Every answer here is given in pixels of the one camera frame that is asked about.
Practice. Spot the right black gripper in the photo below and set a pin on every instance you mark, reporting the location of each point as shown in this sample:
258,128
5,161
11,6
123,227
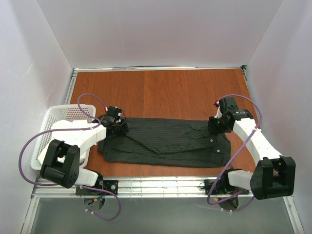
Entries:
214,125

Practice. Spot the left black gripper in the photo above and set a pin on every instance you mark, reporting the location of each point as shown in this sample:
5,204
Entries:
119,129

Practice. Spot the dark pinstriped long sleeve shirt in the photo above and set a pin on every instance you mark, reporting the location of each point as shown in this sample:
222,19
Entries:
169,142

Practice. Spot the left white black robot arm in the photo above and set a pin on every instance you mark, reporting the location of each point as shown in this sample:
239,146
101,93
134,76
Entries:
60,159

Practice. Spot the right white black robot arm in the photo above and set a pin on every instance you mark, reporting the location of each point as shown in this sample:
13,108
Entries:
274,174

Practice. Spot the white plastic laundry basket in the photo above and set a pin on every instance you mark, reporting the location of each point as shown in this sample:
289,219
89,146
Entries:
68,112

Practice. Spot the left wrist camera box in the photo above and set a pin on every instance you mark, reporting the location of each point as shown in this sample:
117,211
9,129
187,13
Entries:
113,114

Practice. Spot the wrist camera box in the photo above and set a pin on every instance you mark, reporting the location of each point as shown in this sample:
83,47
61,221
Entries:
228,107
113,114

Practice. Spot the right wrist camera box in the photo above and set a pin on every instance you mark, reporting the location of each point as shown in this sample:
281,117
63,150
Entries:
228,107

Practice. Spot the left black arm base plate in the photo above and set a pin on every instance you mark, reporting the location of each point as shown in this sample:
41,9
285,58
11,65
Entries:
109,185

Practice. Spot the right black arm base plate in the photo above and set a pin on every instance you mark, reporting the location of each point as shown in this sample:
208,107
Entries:
221,188

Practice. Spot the aluminium front frame rail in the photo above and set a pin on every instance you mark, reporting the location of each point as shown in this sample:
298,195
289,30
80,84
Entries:
157,205

